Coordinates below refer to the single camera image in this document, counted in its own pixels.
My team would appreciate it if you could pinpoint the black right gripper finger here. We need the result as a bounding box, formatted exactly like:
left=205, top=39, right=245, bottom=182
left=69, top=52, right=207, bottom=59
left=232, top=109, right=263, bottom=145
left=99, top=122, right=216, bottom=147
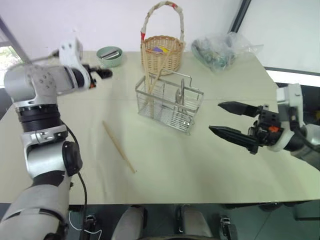
left=208, top=125, right=260, bottom=155
left=217, top=100, right=261, bottom=118

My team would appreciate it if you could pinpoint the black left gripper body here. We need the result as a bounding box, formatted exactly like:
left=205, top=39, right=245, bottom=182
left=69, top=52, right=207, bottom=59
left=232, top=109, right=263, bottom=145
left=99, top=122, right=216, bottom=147
left=83, top=64, right=100, bottom=89

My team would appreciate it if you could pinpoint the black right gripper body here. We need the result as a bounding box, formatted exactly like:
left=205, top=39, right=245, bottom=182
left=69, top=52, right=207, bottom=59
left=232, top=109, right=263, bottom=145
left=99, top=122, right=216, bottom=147
left=246, top=104, right=286, bottom=149

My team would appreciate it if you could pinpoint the metal spoon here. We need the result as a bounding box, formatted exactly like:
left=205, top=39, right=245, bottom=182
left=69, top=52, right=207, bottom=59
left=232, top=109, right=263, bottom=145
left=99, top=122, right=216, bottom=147
left=174, top=78, right=188, bottom=106

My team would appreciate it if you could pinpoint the green bowl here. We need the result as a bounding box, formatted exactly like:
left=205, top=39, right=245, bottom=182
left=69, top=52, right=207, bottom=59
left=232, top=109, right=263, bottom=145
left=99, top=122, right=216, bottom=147
left=96, top=45, right=124, bottom=68

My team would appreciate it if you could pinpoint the metal piece in bowl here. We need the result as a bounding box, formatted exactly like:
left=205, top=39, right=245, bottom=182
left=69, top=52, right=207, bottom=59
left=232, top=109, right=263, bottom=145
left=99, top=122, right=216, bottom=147
left=100, top=49, right=121, bottom=60

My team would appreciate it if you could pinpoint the wooden chopstick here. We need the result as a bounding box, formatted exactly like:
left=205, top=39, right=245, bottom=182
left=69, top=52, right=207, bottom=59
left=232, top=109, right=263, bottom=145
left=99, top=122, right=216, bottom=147
left=102, top=120, right=137, bottom=174
left=144, top=50, right=172, bottom=113

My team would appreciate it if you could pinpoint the clear plastic bag with items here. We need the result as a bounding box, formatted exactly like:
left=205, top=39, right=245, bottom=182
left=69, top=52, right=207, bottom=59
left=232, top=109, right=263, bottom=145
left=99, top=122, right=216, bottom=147
left=190, top=31, right=265, bottom=74

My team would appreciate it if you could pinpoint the small black block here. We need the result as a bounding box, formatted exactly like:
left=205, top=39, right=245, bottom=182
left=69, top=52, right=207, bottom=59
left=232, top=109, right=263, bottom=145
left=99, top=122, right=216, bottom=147
left=219, top=215, right=239, bottom=240
left=83, top=213, right=97, bottom=233

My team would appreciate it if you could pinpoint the grey rounded shape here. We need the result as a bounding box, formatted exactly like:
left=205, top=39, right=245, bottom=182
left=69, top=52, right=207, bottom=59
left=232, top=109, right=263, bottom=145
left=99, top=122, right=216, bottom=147
left=110, top=204, right=148, bottom=240
left=174, top=203, right=214, bottom=240

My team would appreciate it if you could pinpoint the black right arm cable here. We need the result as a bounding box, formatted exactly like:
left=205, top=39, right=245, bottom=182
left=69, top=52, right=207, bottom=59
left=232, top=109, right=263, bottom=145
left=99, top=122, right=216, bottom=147
left=288, top=107, right=320, bottom=151

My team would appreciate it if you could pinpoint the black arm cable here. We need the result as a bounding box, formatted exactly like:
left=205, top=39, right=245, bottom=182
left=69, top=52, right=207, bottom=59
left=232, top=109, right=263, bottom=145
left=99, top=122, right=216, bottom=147
left=61, top=123, right=89, bottom=235
left=288, top=107, right=320, bottom=151

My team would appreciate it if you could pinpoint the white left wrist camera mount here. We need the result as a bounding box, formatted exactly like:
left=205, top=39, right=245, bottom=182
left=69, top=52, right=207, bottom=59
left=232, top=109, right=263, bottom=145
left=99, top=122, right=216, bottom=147
left=59, top=36, right=91, bottom=90

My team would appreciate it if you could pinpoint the wicker basket with handle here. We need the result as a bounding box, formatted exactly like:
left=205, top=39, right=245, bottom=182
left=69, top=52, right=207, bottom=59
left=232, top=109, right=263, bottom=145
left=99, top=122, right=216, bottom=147
left=139, top=0, right=187, bottom=76

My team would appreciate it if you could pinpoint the metal wire basket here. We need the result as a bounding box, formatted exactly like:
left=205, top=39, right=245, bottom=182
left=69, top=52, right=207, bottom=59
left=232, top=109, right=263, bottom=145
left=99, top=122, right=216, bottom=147
left=134, top=69, right=205, bottom=136

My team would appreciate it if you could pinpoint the grey window frame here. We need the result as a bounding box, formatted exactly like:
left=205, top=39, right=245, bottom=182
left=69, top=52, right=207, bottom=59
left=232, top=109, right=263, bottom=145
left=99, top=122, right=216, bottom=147
left=0, top=14, right=34, bottom=66

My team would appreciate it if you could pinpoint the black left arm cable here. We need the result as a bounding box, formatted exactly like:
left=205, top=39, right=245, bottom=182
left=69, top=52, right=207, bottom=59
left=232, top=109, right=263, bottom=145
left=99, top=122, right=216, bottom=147
left=61, top=123, right=89, bottom=235

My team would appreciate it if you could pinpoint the thin white cable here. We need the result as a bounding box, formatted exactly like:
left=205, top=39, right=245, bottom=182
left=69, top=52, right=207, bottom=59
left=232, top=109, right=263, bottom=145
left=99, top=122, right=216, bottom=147
left=68, top=211, right=103, bottom=236

